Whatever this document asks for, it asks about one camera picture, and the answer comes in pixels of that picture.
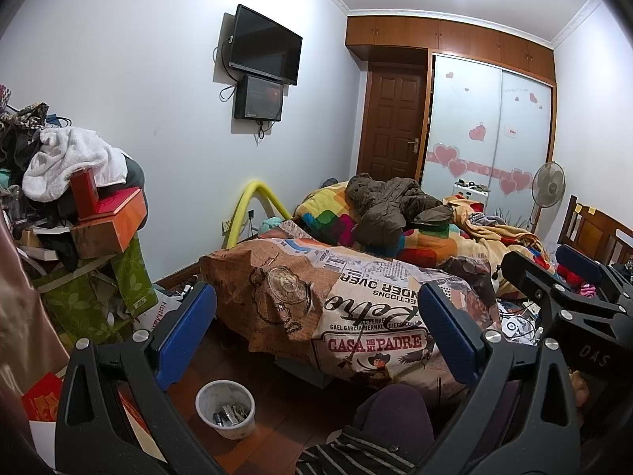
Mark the olive padded jacket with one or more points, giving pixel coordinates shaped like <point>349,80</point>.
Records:
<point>385,203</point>

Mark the person's purple trouser leg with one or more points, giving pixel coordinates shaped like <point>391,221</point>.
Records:
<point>395,410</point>

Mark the white plastic bucket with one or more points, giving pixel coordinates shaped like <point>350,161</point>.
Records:
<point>237,428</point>

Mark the white plastic bag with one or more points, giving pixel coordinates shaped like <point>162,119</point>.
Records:
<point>158,314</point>

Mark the small black tube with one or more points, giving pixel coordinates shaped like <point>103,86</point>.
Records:
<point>218,417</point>

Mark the green leaf-print bag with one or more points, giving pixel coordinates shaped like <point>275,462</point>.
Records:
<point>69,302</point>
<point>131,277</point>

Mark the white box with round logo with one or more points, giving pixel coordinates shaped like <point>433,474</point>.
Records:
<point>514,329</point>

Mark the striped grey garment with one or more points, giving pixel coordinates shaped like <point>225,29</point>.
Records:
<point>356,455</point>

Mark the white nightstand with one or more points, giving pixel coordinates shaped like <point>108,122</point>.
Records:
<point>470,194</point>

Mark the person's right hand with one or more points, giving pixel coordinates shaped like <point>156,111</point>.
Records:
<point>579,387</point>

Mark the small black wall monitor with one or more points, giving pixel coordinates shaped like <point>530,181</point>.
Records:
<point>259,99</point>

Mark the wooden overhead cabinet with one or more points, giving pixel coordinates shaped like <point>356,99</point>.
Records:
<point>445,34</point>

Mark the small silver tube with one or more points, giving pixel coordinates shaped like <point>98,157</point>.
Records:
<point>229,414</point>

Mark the colourful checked blanket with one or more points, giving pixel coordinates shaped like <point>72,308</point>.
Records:
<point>326,217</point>

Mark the white towel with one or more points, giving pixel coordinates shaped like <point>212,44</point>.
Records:
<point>74,151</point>

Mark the printed bedsheet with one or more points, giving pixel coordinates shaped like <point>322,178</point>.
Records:
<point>296,297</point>

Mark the yellow foam tube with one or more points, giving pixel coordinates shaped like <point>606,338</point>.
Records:
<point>245,198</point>

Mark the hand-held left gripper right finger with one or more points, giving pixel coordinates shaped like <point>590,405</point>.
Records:
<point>447,331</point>

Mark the white spray bottle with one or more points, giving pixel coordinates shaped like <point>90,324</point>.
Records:
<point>496,282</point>

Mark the leopard print cloth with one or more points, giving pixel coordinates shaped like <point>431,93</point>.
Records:
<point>27,116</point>

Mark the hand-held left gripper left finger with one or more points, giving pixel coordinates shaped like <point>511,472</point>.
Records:
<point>190,326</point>

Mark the wardrobe with heart stickers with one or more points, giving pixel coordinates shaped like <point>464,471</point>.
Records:
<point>465,109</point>

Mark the orange wooden box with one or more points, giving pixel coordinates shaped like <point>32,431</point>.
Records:
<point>113,232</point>

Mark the brown wooden door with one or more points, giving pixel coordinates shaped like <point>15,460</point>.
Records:
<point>393,118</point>

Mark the black wall television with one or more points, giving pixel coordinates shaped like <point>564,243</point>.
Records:
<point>264,44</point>

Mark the standing fan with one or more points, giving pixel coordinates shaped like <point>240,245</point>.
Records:
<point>549,183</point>

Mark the beige cloth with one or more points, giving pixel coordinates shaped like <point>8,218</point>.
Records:
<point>20,307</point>

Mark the red paper bag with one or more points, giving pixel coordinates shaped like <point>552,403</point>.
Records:
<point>44,401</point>

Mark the teal cloth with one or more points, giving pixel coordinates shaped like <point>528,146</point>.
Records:
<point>269,223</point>

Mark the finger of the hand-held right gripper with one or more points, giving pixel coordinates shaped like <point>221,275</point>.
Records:
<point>526,277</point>
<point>578,260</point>

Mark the wooden headboard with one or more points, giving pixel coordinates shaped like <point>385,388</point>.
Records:
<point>598,227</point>

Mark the dark grey cloth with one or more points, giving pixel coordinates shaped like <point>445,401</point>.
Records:
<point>134,173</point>

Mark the red box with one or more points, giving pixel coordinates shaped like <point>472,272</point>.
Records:
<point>84,193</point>

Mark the red cloth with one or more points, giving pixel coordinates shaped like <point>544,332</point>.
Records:
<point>569,277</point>

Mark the yellow fleece blanket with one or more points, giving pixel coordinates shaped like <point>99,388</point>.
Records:
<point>494,237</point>

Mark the pile of dark clothes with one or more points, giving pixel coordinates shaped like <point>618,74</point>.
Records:
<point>17,156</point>

